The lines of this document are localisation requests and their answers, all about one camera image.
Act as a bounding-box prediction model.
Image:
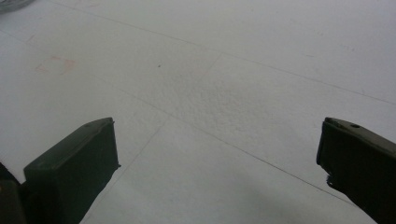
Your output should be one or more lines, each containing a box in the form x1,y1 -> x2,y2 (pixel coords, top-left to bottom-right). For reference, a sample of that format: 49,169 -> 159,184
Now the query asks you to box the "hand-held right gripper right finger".
316,117 -> 396,224

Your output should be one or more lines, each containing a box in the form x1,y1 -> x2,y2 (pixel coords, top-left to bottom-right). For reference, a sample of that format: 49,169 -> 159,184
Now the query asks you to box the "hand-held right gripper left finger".
21,117 -> 121,224

